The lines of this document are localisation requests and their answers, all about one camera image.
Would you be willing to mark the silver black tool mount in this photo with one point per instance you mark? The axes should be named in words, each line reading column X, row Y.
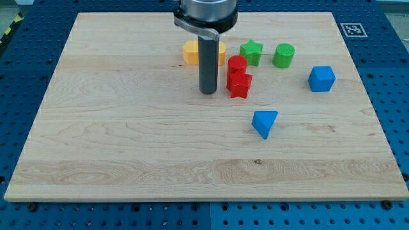
column 206, row 18

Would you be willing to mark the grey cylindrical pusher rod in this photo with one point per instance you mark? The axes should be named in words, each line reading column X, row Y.
column 208, row 51

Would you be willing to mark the green star block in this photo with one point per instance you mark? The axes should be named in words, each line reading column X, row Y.
column 251, row 51

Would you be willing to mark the red star block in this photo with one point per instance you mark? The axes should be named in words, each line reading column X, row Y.
column 239, row 84

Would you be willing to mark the blue triangle block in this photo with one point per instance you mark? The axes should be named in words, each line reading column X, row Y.
column 263, row 121

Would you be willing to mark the yellow block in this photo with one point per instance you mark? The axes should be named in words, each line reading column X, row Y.
column 191, row 52

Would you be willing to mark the red cylinder block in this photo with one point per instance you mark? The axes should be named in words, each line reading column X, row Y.
column 236, row 64

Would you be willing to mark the green cylinder block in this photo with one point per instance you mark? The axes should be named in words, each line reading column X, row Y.
column 283, row 56

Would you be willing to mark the wooden board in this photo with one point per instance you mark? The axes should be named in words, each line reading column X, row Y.
column 123, row 120

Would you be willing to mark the blue cube block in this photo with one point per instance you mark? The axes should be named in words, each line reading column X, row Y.
column 321, row 78

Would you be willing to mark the white fiducial marker tag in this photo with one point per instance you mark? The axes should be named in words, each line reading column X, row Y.
column 353, row 30

